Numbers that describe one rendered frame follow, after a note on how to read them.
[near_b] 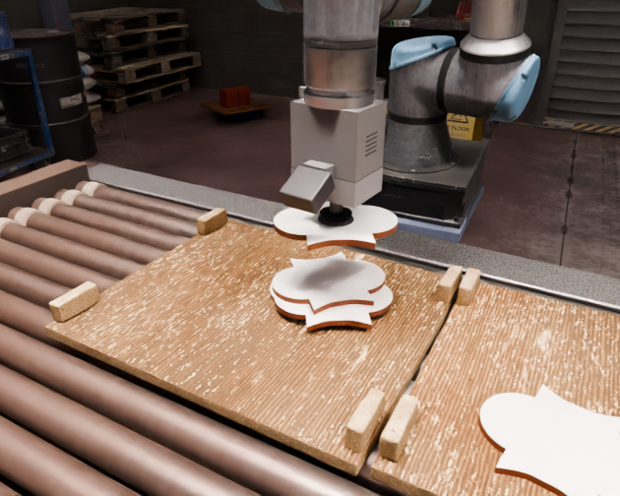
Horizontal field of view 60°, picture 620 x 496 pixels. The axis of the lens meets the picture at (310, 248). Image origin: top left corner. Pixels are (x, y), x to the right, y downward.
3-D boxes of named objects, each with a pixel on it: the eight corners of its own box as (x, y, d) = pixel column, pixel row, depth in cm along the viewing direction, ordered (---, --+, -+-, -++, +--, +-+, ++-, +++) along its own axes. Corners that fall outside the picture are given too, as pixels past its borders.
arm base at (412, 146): (397, 137, 120) (400, 93, 115) (462, 150, 113) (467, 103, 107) (364, 159, 110) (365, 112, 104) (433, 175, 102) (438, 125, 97)
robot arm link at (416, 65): (403, 95, 113) (408, 28, 106) (465, 105, 106) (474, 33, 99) (376, 111, 105) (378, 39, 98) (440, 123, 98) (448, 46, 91)
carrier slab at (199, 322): (223, 226, 91) (223, 217, 90) (463, 289, 74) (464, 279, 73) (46, 337, 64) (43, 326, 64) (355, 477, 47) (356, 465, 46)
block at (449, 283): (448, 279, 73) (451, 262, 72) (462, 283, 72) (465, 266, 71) (434, 301, 68) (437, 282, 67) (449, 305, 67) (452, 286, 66)
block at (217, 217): (219, 220, 90) (217, 205, 88) (228, 222, 89) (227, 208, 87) (196, 234, 85) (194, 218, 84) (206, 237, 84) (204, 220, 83)
